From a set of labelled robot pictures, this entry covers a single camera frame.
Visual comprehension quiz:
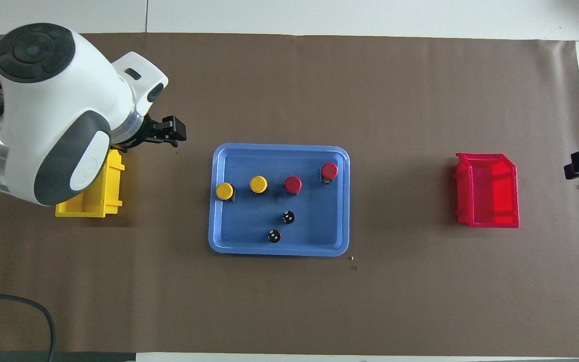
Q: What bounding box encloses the red plastic bin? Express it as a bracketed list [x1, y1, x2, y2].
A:
[454, 153, 520, 229]

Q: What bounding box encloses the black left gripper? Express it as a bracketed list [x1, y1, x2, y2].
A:
[111, 115, 187, 151]

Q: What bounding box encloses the brown paper mat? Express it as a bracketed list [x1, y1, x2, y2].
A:
[0, 33, 579, 357]

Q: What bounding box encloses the yellow plastic bin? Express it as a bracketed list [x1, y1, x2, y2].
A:
[55, 148, 125, 219]

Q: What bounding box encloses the blue plastic tray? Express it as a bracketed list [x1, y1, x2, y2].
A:
[208, 143, 351, 257]

